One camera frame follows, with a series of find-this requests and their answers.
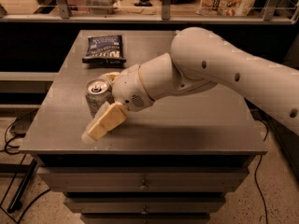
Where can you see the blue chip bag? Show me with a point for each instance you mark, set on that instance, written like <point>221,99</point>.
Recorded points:
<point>106,49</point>

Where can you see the grey side bench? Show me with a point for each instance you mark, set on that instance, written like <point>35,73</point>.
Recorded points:
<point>26,82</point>

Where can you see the metal railing frame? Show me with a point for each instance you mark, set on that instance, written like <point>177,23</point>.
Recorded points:
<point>147,11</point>

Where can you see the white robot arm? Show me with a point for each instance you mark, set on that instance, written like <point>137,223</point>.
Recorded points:
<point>198,61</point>

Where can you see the black metal stand leg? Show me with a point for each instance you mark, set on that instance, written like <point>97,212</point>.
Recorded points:
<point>27,171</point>

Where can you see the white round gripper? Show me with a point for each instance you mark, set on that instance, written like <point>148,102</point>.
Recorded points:
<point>128,86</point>

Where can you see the silver green 7up can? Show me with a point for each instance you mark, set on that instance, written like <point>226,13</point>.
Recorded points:
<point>97,92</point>

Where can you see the lower drawer metal knob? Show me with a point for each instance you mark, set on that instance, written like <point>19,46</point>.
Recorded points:
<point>144,211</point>

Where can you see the clear plastic container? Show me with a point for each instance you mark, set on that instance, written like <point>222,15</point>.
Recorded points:
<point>99,0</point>

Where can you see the colourful printed snack bag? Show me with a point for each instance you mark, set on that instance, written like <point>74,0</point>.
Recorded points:
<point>225,7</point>

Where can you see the grey drawer cabinet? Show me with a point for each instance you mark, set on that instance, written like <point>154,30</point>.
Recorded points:
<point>195,153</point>

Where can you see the drawer metal knob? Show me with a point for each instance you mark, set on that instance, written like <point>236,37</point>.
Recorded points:
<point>144,211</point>
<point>144,185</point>

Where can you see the upper drawer metal knob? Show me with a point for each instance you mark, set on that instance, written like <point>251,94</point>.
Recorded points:
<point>144,185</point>

